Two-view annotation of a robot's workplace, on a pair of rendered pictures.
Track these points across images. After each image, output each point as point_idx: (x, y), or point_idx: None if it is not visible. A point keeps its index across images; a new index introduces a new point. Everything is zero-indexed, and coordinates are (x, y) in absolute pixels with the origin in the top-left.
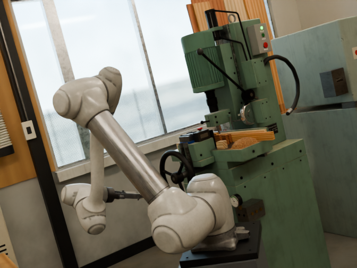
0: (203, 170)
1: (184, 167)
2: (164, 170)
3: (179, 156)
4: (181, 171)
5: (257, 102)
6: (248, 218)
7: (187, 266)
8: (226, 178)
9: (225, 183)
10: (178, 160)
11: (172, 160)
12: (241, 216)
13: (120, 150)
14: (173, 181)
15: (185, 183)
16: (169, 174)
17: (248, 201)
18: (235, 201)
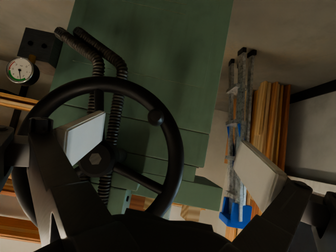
0: (122, 147)
1: (187, 166)
2: (150, 189)
3: (30, 219)
4: (199, 160)
5: None
6: (23, 36)
7: None
8: (61, 120)
9: (71, 111)
10: (197, 185)
11: (221, 191)
12: (39, 42)
13: None
14: (98, 150)
15: (204, 132)
16: (126, 174)
17: (53, 71)
18: (15, 70)
